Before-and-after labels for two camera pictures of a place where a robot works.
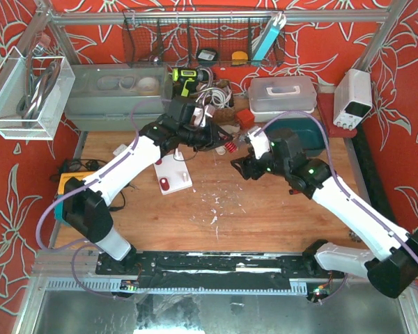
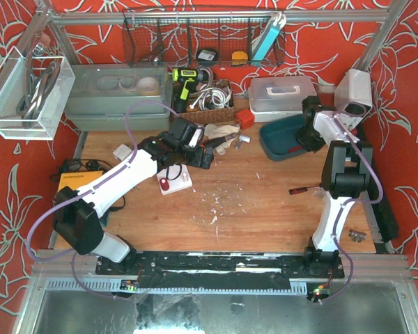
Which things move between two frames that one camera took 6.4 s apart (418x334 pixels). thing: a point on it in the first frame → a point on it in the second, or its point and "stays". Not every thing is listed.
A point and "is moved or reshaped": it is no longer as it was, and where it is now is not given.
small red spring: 230,146 is moved or reshaped
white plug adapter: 119,149 stays
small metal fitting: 354,236 stays
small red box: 246,119 stays
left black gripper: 212,137 → 202,157
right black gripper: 252,165 → 308,138
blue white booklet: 269,36 stays
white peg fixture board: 173,167 stays
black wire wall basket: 205,37 stays
